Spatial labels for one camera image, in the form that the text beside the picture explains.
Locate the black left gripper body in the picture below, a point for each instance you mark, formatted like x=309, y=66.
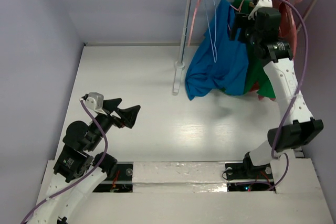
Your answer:
x=106, y=121

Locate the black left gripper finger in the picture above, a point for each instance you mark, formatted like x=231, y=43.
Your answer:
x=128, y=116
x=111, y=105

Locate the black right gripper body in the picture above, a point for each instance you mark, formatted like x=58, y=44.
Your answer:
x=241, y=27

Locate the blue t-shirt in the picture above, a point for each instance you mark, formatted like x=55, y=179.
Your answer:
x=229, y=73

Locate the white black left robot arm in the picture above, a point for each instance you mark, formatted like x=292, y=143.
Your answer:
x=84, y=161

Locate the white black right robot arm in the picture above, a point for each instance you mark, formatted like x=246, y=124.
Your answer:
x=297, y=127

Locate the salmon red t-shirt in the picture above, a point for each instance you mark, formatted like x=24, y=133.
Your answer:
x=288, y=32

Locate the green t-shirt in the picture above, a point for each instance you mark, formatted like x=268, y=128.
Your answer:
x=256, y=79

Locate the pink plastic hanger left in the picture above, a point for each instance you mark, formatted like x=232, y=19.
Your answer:
x=193, y=22

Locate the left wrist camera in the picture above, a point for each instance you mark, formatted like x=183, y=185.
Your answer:
x=94, y=102

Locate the light blue wire hanger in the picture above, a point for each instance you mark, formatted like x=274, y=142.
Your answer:
x=211, y=32

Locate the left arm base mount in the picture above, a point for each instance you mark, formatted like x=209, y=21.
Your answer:
x=120, y=182

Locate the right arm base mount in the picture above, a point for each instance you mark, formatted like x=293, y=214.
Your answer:
x=238, y=178

